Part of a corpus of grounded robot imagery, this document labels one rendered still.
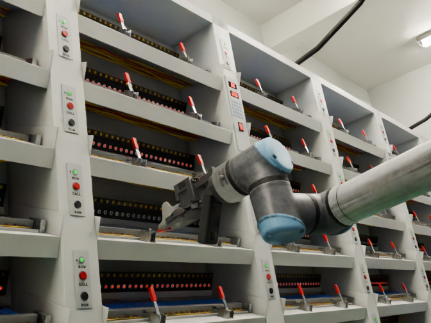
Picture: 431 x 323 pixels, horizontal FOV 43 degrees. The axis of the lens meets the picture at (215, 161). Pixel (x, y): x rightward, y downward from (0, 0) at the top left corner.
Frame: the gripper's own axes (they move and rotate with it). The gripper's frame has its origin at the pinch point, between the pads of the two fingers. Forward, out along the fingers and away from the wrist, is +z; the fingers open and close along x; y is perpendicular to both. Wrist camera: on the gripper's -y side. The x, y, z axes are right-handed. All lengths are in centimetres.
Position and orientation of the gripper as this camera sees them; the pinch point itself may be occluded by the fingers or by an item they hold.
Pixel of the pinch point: (165, 229)
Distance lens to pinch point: 134.9
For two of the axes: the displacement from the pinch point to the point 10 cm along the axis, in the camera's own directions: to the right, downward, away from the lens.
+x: -6.4, -1.7, -7.5
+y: -2.6, -8.7, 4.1
